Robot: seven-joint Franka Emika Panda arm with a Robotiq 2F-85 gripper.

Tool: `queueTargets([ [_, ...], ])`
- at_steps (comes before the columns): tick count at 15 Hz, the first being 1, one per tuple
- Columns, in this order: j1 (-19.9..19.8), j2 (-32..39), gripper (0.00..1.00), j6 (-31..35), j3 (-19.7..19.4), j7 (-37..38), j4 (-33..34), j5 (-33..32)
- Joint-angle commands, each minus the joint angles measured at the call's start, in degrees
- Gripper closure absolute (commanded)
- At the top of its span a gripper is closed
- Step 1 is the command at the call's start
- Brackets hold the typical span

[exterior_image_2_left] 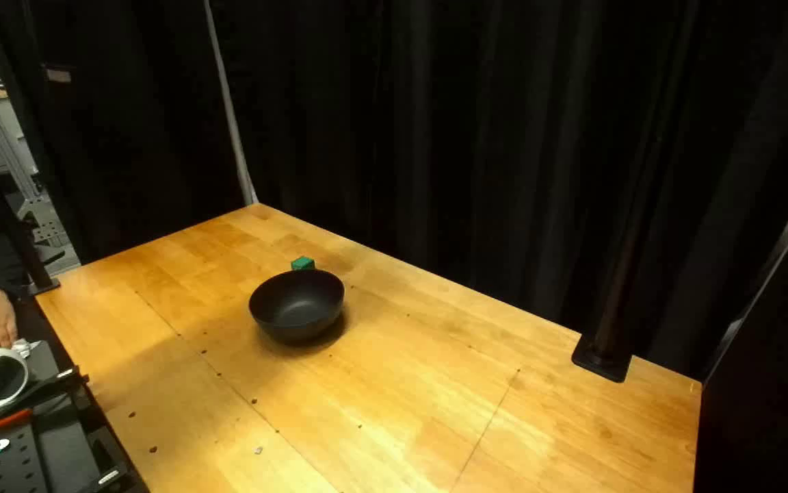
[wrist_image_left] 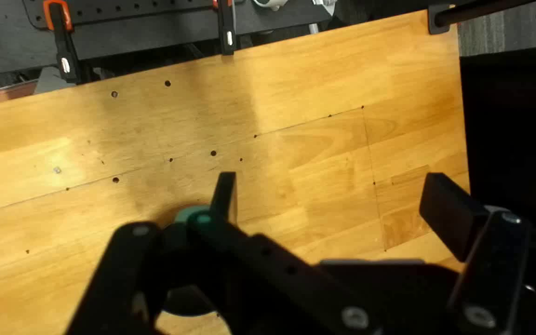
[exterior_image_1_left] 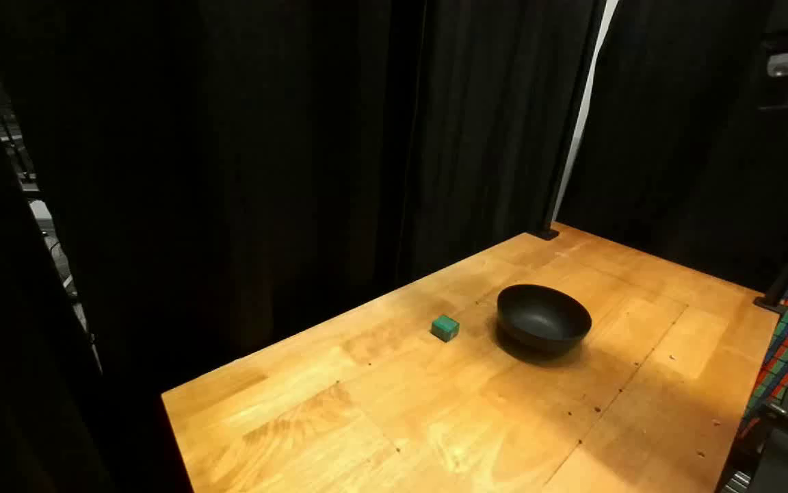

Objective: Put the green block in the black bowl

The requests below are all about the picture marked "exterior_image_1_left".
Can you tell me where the black bowl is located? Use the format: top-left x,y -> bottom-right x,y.
495,282 -> 594,357

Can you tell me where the small green block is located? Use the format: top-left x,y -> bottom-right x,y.
426,312 -> 463,345

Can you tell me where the black curtain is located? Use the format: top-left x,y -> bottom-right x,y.
0,0 -> 788,493

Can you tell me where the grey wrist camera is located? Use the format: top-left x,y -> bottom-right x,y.
762,49 -> 788,81

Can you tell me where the slim metal frame post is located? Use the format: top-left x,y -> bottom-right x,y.
532,0 -> 621,242

